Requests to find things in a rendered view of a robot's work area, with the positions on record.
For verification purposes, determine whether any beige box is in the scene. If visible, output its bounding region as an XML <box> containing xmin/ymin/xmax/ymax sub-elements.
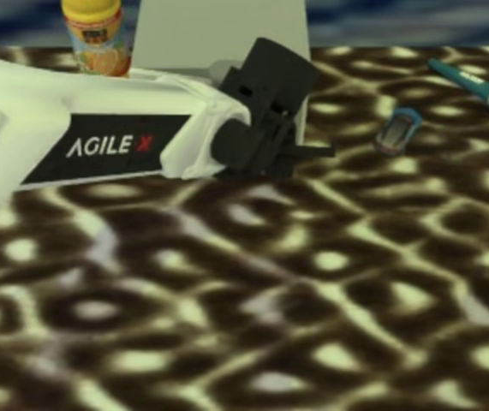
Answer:
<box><xmin>134</xmin><ymin>0</ymin><xmax>313</xmax><ymax>145</ymax></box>

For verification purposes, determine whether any blue toy car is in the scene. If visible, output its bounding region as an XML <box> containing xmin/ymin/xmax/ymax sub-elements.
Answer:
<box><xmin>373</xmin><ymin>106</ymin><xmax>423</xmax><ymax>157</ymax></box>

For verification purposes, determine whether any teal and white thermometer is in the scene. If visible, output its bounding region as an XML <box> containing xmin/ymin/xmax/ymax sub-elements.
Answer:
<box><xmin>425</xmin><ymin>57</ymin><xmax>489</xmax><ymax>115</ymax></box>

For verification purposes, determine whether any orange juice bottle yellow cap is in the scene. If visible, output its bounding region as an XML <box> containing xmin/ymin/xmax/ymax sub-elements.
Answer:
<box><xmin>61</xmin><ymin>0</ymin><xmax>136</xmax><ymax>80</ymax></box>

